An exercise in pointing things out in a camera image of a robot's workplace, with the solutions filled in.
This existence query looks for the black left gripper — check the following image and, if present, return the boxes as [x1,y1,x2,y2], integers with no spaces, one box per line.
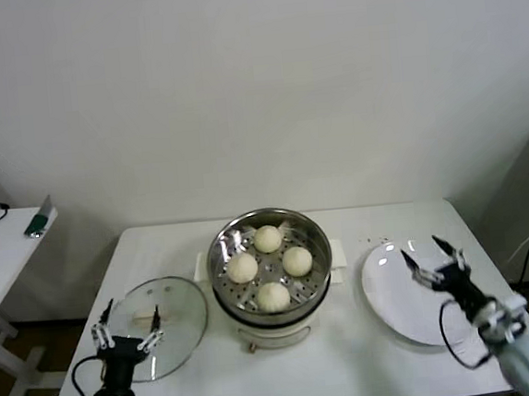
[87,294,171,396]

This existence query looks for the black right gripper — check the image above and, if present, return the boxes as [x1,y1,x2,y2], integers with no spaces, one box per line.
[398,230,495,331]

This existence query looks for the round glass pot lid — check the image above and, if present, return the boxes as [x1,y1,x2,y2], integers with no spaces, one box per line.
[99,272,215,386]

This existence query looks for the white steamed baozi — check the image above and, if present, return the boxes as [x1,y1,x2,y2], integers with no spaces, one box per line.
[251,222,285,256]
[280,244,316,279]
[225,251,259,285]
[254,279,293,315]

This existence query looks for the perforated steel steamer basket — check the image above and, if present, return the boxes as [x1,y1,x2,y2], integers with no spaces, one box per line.
[202,202,339,323]

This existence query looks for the large white plate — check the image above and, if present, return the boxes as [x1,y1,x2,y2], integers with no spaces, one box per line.
[358,234,483,354]

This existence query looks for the white side table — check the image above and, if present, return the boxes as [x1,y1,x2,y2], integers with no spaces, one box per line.
[0,204,75,396]

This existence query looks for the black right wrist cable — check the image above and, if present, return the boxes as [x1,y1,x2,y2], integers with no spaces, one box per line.
[437,295,493,374]

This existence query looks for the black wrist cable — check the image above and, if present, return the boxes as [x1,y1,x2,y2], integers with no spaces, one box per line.
[70,354,109,396]
[437,295,493,374]

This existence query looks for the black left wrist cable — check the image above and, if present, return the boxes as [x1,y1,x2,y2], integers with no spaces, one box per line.
[70,354,109,396]

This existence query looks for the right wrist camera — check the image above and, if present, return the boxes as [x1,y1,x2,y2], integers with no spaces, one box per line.
[484,293,529,342]

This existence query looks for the white hanging cable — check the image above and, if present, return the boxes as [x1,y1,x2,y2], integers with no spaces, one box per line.
[497,216,529,269]

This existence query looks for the green handled scraper tool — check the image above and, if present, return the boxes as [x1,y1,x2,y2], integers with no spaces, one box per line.
[22,194,60,240]

